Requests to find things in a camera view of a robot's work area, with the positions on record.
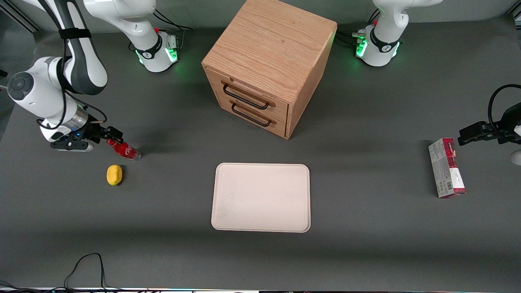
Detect wooden drawer cabinet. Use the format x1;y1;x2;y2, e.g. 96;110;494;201
201;0;338;140

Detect beige plastic tray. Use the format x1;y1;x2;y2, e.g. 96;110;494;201
211;163;311;233

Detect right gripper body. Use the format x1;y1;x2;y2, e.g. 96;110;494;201
39;121;101;143

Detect yellow lemon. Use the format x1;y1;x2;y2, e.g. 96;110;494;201
107;165;123;186

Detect long black drawer handle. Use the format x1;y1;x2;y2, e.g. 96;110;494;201
222;81;276;110

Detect black right arm base cables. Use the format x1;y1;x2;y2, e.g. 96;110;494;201
153;8;194;53

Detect grey and red carton box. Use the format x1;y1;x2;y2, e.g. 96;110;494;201
428;138;466;199

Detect black left arm base cables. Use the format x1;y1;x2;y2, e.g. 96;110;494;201
335;8;381;49

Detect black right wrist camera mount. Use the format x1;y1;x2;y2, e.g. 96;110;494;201
50;138;95;152

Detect red coke bottle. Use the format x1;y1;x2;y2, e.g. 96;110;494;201
107;139;142;162

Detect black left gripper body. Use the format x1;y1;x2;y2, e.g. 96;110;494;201
485;103;521;145

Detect thin black table cable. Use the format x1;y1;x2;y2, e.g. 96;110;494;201
0;253;123;293

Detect black cable along right arm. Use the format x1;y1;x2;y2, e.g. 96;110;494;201
36;0;108;131

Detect black arm base cables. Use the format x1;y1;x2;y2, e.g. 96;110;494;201
335;8;381;49
153;8;194;53

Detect black looped gripper cable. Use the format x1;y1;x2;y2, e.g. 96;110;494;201
488;84;521;131

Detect short black drawer handle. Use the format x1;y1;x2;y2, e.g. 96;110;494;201
230;101;277;127

